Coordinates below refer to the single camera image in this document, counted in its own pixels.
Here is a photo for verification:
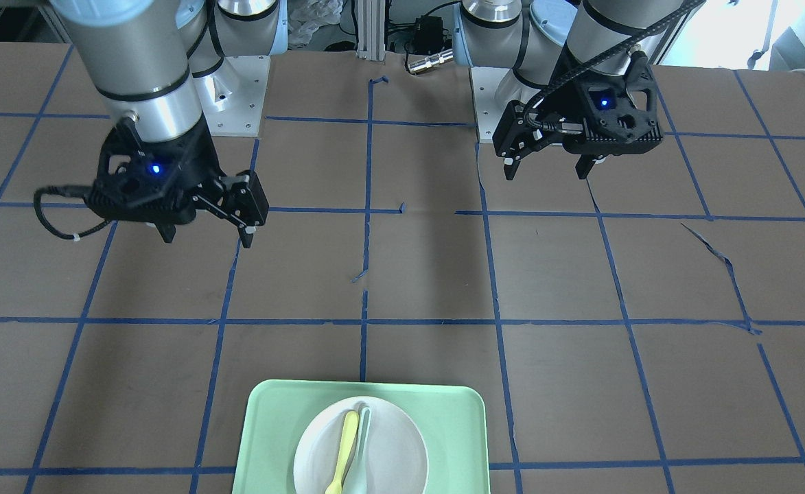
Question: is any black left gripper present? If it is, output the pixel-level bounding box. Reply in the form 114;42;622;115
492;52;608;180

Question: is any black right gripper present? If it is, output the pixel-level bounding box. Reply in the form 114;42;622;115
138;121;268;249

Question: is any yellow plastic fork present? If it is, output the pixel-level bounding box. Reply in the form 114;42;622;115
324;410;360;494

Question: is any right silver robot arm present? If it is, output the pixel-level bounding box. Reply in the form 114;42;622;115
33;1;288;248

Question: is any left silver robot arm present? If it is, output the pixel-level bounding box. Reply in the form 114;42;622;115
452;1;700;180

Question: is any silver cylinder connector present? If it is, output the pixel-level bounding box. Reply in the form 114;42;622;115
405;48;454;75

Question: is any mint green tray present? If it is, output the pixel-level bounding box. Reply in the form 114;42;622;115
233;379;491;493

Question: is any pale green plastic spoon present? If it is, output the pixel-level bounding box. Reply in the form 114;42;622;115
342;405;372;493

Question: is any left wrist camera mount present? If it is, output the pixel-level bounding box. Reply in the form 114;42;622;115
560;51;664;156

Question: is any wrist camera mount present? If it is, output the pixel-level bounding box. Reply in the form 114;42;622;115
560;51;664;156
84;124;163;222

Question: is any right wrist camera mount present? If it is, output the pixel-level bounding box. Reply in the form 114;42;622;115
84;124;163;222

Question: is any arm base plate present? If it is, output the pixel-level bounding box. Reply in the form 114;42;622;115
470;67;538;144
194;56;272;138

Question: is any aluminium frame post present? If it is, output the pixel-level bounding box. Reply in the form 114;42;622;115
350;1;388;64

